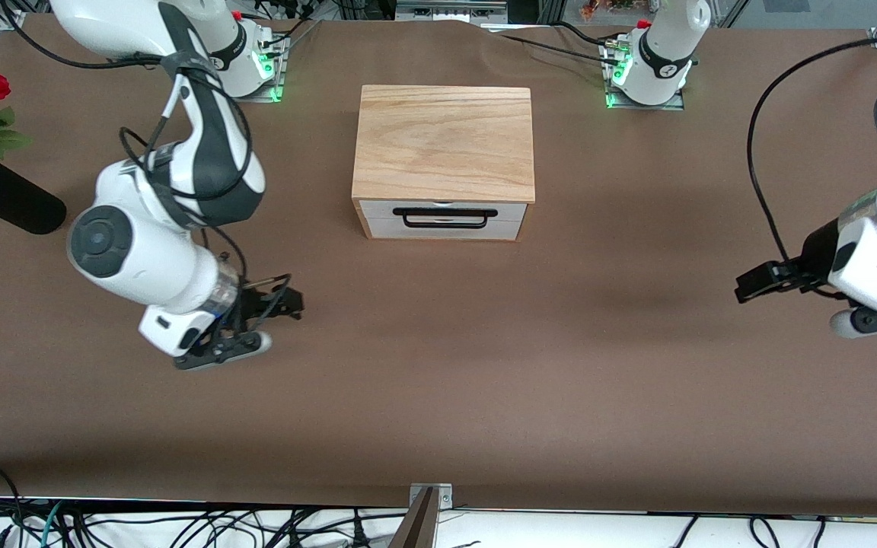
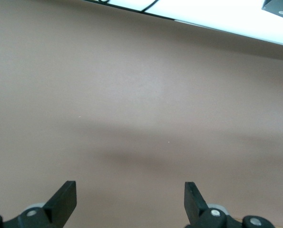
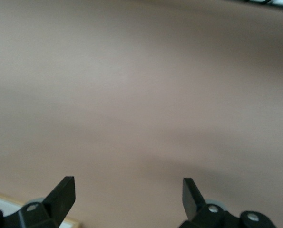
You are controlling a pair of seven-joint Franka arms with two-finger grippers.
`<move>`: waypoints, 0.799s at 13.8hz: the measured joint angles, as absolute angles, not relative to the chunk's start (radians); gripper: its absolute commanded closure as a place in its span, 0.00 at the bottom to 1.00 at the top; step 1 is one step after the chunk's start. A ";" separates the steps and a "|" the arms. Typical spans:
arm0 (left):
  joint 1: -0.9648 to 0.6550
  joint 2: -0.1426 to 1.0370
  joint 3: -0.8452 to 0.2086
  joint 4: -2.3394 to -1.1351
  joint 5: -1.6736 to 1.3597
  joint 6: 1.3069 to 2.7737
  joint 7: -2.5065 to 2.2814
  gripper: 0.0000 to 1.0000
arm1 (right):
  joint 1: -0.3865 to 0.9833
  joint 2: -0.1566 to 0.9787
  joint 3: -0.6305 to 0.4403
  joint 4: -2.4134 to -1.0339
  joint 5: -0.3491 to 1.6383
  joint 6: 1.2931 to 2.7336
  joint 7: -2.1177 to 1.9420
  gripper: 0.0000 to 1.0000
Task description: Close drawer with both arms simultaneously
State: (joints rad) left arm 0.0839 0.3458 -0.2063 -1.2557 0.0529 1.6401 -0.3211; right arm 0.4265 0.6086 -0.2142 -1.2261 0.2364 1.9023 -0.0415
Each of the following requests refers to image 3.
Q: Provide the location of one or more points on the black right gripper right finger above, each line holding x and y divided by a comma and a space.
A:
193, 206

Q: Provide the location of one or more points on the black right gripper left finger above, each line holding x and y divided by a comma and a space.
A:
58, 204

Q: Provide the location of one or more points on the brown paper table cover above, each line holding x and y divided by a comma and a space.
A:
141, 95

